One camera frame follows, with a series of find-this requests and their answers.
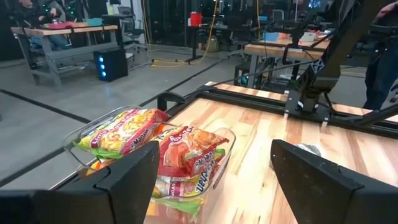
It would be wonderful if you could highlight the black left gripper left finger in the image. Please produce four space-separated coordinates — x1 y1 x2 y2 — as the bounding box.
0 140 161 224

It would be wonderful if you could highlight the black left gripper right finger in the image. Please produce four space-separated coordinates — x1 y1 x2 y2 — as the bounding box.
270 139 398 224

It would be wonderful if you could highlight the orange ramen packet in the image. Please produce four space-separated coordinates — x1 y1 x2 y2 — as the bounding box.
83 157 116 177

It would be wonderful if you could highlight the lime chili ramen packet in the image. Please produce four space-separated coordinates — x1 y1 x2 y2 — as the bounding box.
73 108 169 160

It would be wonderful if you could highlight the red yellow ramen packet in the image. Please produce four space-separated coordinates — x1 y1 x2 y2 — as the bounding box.
151 161 225 202

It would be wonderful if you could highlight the red roast beef ramen packet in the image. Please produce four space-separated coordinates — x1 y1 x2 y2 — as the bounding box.
154 125 230 179

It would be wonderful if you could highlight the clear plastic storage bin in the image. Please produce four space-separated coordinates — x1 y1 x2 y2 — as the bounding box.
61 105 237 224

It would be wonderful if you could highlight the black computer tower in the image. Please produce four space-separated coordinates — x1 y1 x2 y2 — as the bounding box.
93 47 129 83

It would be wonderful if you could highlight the person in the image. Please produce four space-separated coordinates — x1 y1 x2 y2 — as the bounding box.
362 0 398 111
12 0 74 52

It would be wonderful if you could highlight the wooden top work table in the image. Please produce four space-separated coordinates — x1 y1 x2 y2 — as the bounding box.
244 30 332 90

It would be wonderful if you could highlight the white box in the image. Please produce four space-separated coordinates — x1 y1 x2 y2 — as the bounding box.
298 32 318 43

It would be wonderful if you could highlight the blue box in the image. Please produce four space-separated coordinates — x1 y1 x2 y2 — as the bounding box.
262 30 280 42

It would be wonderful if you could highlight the grey office chair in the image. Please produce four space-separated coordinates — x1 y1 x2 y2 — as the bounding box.
117 5 147 52

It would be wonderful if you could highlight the grey leg wooden workbench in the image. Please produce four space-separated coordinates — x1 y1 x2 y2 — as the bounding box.
10 24 119 88

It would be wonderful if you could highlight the teal container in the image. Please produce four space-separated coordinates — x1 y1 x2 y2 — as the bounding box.
83 17 103 27

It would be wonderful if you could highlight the pink tray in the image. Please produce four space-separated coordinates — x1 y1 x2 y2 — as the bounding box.
46 21 90 30

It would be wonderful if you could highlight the red container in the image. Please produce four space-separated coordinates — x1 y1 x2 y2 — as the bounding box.
189 11 203 27

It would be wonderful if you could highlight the black desk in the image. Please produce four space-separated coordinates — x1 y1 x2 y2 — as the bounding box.
185 24 246 63

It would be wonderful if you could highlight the person's hand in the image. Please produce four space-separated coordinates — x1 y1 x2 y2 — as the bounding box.
377 1 398 17

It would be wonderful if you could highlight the black frame clamp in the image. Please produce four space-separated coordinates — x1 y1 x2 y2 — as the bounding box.
157 91 187 112

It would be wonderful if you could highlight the yellow cable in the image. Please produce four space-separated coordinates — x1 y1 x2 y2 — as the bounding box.
149 0 220 69

